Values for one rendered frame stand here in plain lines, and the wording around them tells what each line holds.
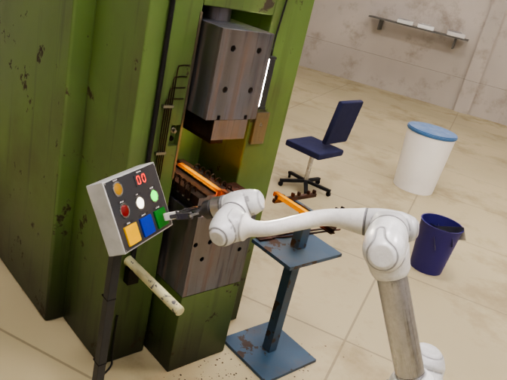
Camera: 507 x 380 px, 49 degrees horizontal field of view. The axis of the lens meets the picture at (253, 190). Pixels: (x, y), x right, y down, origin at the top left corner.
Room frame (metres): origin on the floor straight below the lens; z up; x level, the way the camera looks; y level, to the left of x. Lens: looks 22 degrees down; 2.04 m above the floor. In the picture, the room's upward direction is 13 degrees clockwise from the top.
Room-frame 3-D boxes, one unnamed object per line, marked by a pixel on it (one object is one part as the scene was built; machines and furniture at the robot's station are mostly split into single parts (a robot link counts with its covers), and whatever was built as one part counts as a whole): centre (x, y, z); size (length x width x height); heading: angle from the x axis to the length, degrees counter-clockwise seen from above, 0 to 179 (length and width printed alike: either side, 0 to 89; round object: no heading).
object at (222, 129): (2.61, 0.32, 1.32); 0.42 x 0.20 x 0.10; 46
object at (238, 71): (2.64, 0.29, 1.56); 0.42 x 0.39 x 0.40; 46
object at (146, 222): (1.96, 0.38, 1.01); 0.07 x 0.05 x 0.07; 161
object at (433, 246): (4.28, -1.59, 0.23); 0.39 x 0.36 x 0.46; 71
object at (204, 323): (2.65, 0.29, 0.23); 0.56 x 0.38 x 0.47; 46
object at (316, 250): (2.69, -0.30, 0.70); 0.40 x 0.30 x 0.02; 135
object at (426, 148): (6.35, -1.84, 0.36); 0.58 x 0.58 x 0.73
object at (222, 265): (2.65, 0.29, 0.69); 0.56 x 0.38 x 0.45; 46
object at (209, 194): (2.61, 0.32, 0.96); 0.42 x 0.20 x 0.09; 46
